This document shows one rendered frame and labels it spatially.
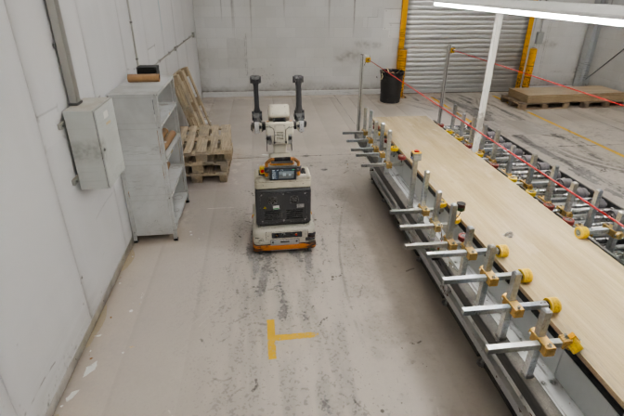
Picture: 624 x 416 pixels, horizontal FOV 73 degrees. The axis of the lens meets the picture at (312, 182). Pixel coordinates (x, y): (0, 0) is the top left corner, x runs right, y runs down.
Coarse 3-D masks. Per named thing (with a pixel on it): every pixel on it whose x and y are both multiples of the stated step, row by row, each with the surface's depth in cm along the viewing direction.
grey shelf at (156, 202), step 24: (120, 96) 377; (144, 96) 380; (168, 96) 469; (120, 120) 386; (144, 120) 389; (168, 120) 480; (144, 144) 398; (144, 168) 408; (144, 192) 418; (168, 192) 432; (144, 216) 429; (168, 216) 433
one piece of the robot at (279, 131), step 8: (264, 128) 419; (272, 128) 412; (280, 128) 413; (288, 128) 414; (272, 136) 415; (280, 136) 415; (272, 144) 418; (280, 144) 418; (272, 152) 429; (280, 152) 427; (288, 152) 429
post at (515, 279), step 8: (512, 272) 216; (520, 272) 213; (512, 280) 216; (520, 280) 214; (512, 288) 216; (512, 296) 218; (504, 312) 224; (504, 320) 225; (504, 328) 227; (504, 336) 230
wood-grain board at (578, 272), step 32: (384, 128) 507; (416, 128) 508; (448, 160) 416; (480, 160) 417; (448, 192) 350; (480, 192) 351; (512, 192) 351; (480, 224) 304; (512, 224) 304; (544, 224) 305; (512, 256) 268; (544, 256) 268; (576, 256) 268; (608, 256) 268; (544, 288) 240; (576, 288) 240; (608, 288) 240; (576, 320) 216; (608, 320) 217; (608, 352) 198; (608, 384) 182
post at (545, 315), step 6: (540, 312) 194; (546, 312) 191; (540, 318) 195; (546, 318) 193; (540, 324) 195; (546, 324) 194; (540, 330) 195; (546, 330) 196; (540, 336) 197; (528, 354) 205; (534, 354) 202; (528, 360) 205; (534, 360) 204; (528, 366) 205; (534, 366) 205; (528, 372) 207
